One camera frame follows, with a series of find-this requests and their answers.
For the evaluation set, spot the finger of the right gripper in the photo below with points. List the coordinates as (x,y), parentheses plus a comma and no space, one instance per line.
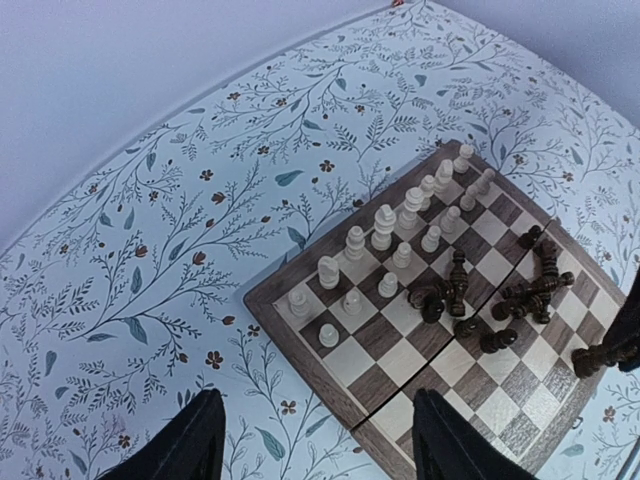
(623,334)

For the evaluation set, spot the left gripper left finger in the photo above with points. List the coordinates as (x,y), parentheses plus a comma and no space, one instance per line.
(190,446)

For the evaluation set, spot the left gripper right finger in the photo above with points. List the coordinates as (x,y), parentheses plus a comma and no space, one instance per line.
(446,446)

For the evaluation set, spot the dark piece placed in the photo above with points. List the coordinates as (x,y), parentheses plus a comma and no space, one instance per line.
(588,361)

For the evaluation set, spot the wooden chess board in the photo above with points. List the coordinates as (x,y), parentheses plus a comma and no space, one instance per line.
(507,369)

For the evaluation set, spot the row of white pieces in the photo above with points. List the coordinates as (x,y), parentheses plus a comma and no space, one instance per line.
(369,312)

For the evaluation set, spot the floral patterned table mat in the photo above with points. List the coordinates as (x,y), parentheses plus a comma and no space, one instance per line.
(119,305)

